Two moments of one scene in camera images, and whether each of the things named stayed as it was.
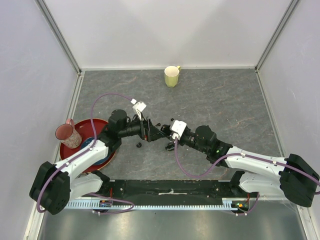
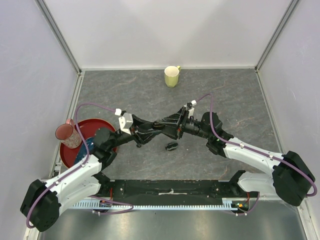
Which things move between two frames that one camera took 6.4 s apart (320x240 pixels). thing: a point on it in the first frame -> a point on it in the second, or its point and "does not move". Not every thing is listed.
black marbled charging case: [170, 147] does not move
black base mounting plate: [173, 189] does not move
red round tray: [84, 127] does not move
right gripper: [179, 141] -> [172, 129]
